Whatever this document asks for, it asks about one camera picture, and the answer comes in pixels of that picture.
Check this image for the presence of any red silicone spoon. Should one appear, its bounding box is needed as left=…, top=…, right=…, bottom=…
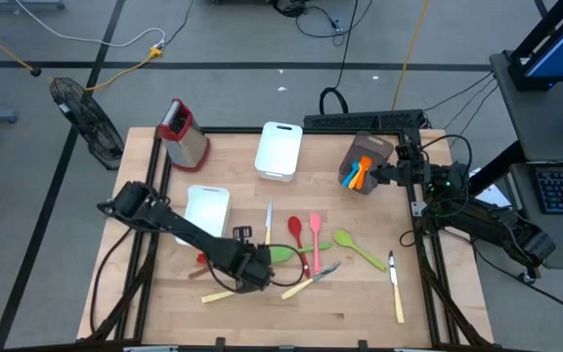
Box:
left=287, top=216, right=312, bottom=280

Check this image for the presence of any white plastic bin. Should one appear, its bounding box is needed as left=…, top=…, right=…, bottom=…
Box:
left=254, top=121, right=304, bottom=183
left=176, top=185, right=232, bottom=248

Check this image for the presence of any blue silicone spatula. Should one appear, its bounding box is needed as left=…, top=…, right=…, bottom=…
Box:
left=341, top=160, right=361, bottom=190

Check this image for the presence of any grey translucent plastic bin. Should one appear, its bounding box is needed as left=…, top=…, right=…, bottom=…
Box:
left=338, top=130, right=395, bottom=196

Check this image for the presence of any white paper sheet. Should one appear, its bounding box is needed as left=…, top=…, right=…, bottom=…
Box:
left=469, top=168, right=515, bottom=216

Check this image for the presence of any pink silicone spatula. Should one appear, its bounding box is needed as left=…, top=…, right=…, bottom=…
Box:
left=309, top=212, right=323, bottom=276

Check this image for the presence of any black floor fan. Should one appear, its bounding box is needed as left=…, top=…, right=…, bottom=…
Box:
left=49, top=76, right=125, bottom=171

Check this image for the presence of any black power strip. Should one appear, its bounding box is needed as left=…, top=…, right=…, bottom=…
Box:
left=303, top=110, right=429, bottom=134

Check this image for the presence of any yellow extension cord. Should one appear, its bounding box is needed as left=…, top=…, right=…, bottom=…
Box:
left=84, top=46, right=165, bottom=93

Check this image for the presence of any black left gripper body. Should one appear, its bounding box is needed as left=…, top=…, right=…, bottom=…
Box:
left=227, top=225, right=274, bottom=293

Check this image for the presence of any green silicone spatula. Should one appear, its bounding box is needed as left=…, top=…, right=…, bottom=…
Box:
left=269, top=242, right=335, bottom=265

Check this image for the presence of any lime green silicone spoon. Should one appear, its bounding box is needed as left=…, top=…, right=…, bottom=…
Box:
left=332, top=229, right=389, bottom=273

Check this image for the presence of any yellow hanging cable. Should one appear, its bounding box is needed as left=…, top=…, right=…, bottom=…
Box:
left=391, top=0, right=430, bottom=111

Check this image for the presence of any black cable bundle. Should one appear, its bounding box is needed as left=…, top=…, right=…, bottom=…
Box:
left=272, top=0, right=375, bottom=49

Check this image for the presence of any dark grey desk cart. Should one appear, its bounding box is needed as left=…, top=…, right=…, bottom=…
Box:
left=458, top=48, right=563, bottom=271

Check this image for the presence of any yellow silicone spatula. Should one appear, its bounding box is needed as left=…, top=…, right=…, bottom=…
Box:
left=348, top=164, right=364, bottom=191

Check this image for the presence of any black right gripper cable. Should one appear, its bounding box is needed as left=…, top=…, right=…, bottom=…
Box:
left=417, top=133, right=474, bottom=206

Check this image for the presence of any black hanging cable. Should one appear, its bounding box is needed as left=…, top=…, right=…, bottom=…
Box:
left=318, top=0, right=361, bottom=116

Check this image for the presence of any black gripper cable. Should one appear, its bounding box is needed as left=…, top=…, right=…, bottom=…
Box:
left=417, top=133, right=474, bottom=206
left=266, top=242, right=308, bottom=288

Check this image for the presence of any thin black desk cable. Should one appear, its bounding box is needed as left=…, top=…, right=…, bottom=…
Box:
left=425, top=71, right=497, bottom=112

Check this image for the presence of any red-trimmed metal box grater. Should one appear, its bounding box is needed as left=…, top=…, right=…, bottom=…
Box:
left=155, top=98, right=211, bottom=172

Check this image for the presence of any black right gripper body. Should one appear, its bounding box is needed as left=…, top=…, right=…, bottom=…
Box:
left=389, top=142, right=432, bottom=188

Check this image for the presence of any black left arm hose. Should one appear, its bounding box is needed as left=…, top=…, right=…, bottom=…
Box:
left=88, top=227, right=134, bottom=338

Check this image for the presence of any orange silicone spatula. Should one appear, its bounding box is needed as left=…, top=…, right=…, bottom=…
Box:
left=355, top=155, right=373, bottom=191

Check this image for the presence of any white cable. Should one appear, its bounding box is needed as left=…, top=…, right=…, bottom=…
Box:
left=15, top=0, right=167, bottom=50

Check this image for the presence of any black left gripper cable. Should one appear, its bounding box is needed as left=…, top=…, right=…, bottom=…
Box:
left=266, top=242, right=308, bottom=288

